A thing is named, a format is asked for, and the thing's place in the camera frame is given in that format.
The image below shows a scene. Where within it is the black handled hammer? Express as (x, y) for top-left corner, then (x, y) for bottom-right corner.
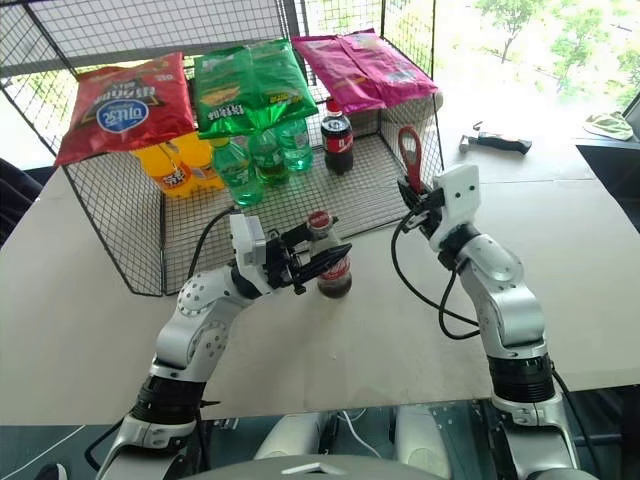
(458, 120), (533, 157)

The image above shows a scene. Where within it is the dark chair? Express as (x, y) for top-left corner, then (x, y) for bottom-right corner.
(0, 158), (44, 247)

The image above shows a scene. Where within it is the pale green cloth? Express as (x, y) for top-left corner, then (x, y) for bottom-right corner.
(581, 111), (635, 143)

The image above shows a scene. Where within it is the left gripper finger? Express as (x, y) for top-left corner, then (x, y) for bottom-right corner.
(276, 218), (317, 245)
(295, 242), (355, 291)

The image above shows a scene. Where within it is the red bottle opener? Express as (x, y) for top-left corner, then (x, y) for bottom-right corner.
(397, 125), (427, 194)

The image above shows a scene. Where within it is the green chip bag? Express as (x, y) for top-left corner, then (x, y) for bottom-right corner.
(192, 39), (320, 141)

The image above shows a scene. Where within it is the grey rounded leg cover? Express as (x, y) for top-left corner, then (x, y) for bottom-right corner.
(253, 411), (329, 462)
(393, 403), (454, 480)

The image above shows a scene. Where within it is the red chip bag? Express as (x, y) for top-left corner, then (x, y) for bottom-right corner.
(53, 51), (197, 167)

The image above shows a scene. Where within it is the orange soda plastic bottle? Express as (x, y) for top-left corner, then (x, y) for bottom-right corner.
(174, 131), (227, 193)
(134, 141), (197, 200)

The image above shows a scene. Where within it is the glass cola bottle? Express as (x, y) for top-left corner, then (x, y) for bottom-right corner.
(305, 211), (354, 302)

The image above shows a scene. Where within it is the green soda plastic bottle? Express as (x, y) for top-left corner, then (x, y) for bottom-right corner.
(247, 128), (292, 188)
(276, 117), (316, 174)
(211, 137), (267, 208)

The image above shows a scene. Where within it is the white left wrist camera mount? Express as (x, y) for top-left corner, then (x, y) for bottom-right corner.
(228, 213), (268, 282)

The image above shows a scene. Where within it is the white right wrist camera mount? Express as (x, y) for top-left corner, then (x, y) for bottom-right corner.
(428, 164), (482, 252)

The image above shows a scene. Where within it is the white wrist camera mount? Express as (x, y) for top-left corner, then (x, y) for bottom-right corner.
(228, 213), (268, 282)
(428, 164), (482, 252)

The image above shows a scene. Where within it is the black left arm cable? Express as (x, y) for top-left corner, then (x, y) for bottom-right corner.
(186, 205), (237, 292)

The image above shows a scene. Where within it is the plastic cola bottle red cap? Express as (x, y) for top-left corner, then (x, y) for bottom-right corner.
(319, 97), (356, 177)

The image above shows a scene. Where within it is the black side table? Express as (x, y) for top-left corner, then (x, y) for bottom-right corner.
(574, 97), (640, 182)

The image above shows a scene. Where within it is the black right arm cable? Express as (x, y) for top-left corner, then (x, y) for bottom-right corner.
(390, 209), (482, 342)

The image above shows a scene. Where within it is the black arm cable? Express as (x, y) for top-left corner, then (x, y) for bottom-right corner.
(390, 209), (482, 342)
(186, 205), (237, 292)

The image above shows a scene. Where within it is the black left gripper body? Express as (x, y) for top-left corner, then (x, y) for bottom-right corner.
(263, 230), (309, 297)

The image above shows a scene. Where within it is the grey robot torso top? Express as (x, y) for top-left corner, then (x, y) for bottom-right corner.
(182, 452), (427, 480)

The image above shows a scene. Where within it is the black wire mesh shelf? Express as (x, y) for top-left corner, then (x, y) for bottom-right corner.
(0, 0), (446, 297)

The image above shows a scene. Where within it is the thin white cable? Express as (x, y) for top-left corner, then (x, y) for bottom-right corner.
(338, 408), (372, 447)

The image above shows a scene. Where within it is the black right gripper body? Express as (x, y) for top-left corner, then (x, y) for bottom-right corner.
(402, 188), (448, 238)

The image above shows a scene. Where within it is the pink chip bag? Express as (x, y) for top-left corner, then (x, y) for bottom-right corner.
(290, 28), (440, 116)

